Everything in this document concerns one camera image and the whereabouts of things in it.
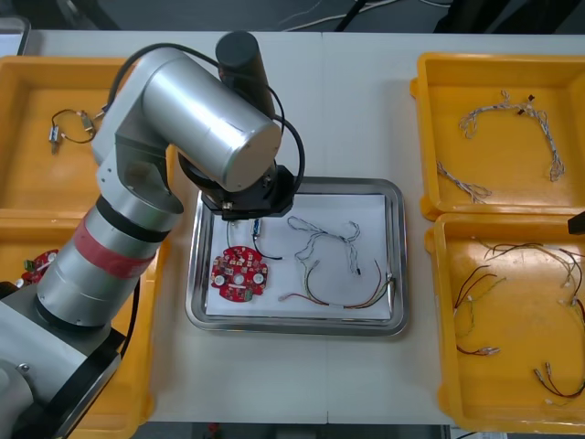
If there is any white cable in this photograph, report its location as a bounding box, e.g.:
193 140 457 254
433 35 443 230
277 0 351 29

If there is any yellow-orange plastic bin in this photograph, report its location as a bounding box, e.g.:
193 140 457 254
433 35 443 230
0 54 180 217
424 211 585 434
409 51 585 224
0 209 174 436

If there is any white-grey wire harness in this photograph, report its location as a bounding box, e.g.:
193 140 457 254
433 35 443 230
556 248 585 322

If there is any round red circuit board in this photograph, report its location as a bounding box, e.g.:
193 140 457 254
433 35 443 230
19 248 61 289
209 244 271 305

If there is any steel tray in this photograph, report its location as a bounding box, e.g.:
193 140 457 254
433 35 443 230
185 177 410 338

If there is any blue-white twisted wire harness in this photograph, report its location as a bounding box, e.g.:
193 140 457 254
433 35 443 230
287 216 367 278
435 160 494 205
515 103 569 183
458 90 537 140

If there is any red-black harness with metal terminals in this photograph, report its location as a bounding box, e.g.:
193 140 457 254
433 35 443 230
530 360 585 407

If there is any white sheet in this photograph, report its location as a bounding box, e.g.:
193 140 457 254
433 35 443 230
205 192 394 322

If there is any solenoid with blue label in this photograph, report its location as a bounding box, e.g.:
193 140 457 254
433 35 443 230
249 218 287 262

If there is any red harness with metal terminals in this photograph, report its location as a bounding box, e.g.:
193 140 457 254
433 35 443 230
455 343 503 359

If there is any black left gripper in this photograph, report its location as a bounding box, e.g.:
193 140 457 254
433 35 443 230
199 163 304 223

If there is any thin dark wire harness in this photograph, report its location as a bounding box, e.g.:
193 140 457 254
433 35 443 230
472 236 558 263

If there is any black cable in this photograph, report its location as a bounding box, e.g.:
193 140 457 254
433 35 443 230
335 0 368 33

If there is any grey tray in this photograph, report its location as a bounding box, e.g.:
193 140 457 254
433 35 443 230
0 16 32 58

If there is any red green-yellow wire harness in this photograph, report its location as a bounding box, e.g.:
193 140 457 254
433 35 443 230
452 273 509 342
277 257 398 313

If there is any small metal solenoid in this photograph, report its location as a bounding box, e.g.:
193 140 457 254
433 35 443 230
48 108 82 155
59 109 107 145

